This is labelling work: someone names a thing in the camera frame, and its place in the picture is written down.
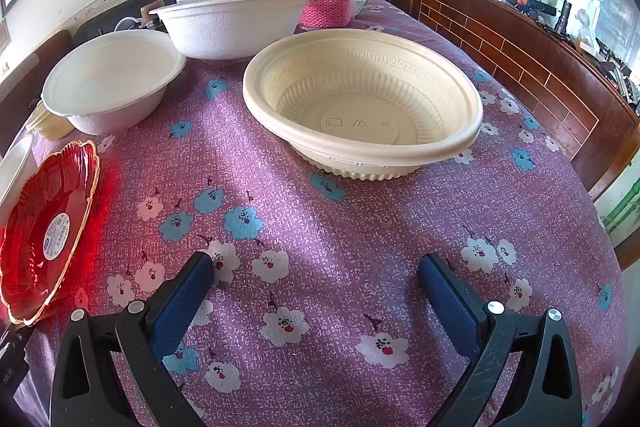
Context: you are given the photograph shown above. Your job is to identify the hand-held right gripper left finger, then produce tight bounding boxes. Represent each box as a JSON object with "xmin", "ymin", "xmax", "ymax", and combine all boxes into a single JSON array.
[{"xmin": 50, "ymin": 251, "xmax": 216, "ymax": 427}]

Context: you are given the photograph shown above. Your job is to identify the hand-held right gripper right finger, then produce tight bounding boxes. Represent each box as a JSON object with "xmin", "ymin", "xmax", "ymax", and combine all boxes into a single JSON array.
[{"xmin": 417, "ymin": 253, "xmax": 583, "ymax": 427}]

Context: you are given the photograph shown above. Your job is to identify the large cream plastic bowl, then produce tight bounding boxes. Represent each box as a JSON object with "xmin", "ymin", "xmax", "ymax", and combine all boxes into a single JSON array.
[{"xmin": 243, "ymin": 28, "xmax": 484, "ymax": 181}]

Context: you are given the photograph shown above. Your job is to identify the white paper bowl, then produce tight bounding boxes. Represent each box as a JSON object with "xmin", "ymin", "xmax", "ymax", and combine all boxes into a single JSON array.
[
  {"xmin": 149, "ymin": 0, "xmax": 321, "ymax": 60},
  {"xmin": 41, "ymin": 29, "xmax": 188, "ymax": 136}
]

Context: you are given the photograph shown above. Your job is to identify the red glass plate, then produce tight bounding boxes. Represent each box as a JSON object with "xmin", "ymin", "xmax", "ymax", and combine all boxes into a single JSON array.
[{"xmin": 0, "ymin": 139, "xmax": 102, "ymax": 326}]

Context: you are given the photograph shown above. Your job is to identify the purple floral tablecloth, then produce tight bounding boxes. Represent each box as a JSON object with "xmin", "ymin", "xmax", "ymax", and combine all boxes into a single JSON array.
[{"xmin": 10, "ymin": 0, "xmax": 628, "ymax": 427}]

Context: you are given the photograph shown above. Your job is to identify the green plastic object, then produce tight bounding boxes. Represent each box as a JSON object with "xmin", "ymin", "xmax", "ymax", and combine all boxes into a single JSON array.
[{"xmin": 602, "ymin": 179, "xmax": 640, "ymax": 233}]

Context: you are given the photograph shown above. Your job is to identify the small cream plastic bowl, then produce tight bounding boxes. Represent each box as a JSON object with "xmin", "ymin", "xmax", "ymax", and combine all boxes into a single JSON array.
[{"xmin": 25, "ymin": 102, "xmax": 75, "ymax": 141}]

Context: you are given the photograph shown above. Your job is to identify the wooden brick-pattern cabinet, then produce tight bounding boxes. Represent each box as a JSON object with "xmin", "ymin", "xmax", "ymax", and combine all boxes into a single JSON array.
[{"xmin": 387, "ymin": 0, "xmax": 640, "ymax": 202}]

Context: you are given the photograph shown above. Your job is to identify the brown sofa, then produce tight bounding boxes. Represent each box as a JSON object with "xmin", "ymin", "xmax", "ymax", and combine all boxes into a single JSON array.
[{"xmin": 0, "ymin": 29, "xmax": 73, "ymax": 158}]

